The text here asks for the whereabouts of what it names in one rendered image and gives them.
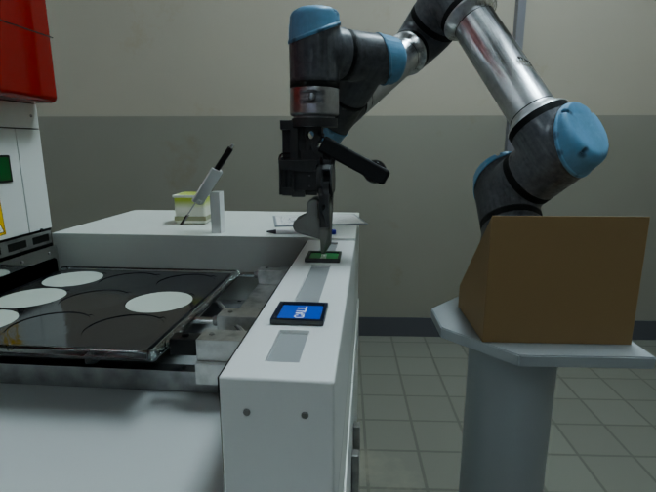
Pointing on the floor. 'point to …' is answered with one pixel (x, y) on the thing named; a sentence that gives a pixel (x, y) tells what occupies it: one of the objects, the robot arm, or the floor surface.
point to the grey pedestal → (515, 400)
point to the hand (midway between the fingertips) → (327, 246)
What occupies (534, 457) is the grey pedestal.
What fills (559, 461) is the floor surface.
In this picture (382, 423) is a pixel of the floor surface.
